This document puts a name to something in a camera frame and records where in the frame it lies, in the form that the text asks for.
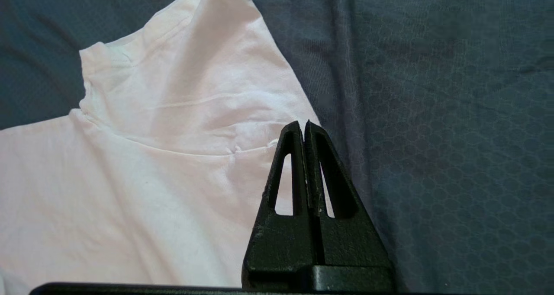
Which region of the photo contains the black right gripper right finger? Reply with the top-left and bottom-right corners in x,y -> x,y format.
304,120 -> 395,287

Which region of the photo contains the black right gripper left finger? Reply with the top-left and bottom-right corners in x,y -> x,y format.
242,121 -> 314,290

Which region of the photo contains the white t-shirt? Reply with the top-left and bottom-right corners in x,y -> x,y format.
0,0 -> 334,292

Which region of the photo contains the blue patterned bed sheet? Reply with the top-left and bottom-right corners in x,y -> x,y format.
0,0 -> 554,295

